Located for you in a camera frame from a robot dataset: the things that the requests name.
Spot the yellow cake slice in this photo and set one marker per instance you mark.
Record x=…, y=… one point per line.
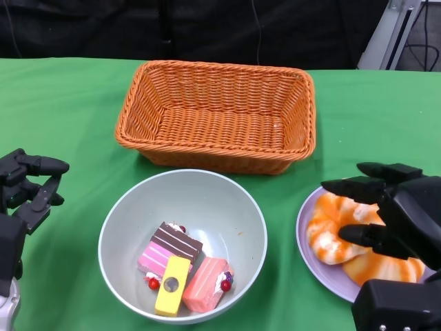
x=170, y=289

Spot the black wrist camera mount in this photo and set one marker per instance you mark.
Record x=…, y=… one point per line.
x=12, y=245
x=396, y=303

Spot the orange wicker basket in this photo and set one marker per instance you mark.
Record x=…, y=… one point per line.
x=220, y=127

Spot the orange striped bread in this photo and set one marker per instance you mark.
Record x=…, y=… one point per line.
x=327, y=241
x=379, y=269

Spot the black backdrop cloth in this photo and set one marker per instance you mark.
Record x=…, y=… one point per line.
x=103, y=27

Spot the lavender plate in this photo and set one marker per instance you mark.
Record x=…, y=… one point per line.
x=313, y=272

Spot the aluminium frame post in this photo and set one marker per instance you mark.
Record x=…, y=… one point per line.
x=384, y=38

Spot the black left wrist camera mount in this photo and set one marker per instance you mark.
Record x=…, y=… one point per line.
x=12, y=245

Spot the green tablecloth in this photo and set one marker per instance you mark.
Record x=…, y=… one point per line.
x=69, y=103

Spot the salmon pink cake slice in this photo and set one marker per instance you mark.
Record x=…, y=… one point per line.
x=203, y=289

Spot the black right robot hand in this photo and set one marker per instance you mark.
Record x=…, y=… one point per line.
x=413, y=213

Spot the chocolate and pink layered cake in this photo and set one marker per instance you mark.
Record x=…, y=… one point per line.
x=165, y=248

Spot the grey-green bowl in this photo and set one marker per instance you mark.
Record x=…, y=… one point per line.
x=206, y=207

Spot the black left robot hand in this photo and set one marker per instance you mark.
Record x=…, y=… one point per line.
x=19, y=179

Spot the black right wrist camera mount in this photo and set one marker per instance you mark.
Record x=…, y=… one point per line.
x=396, y=303

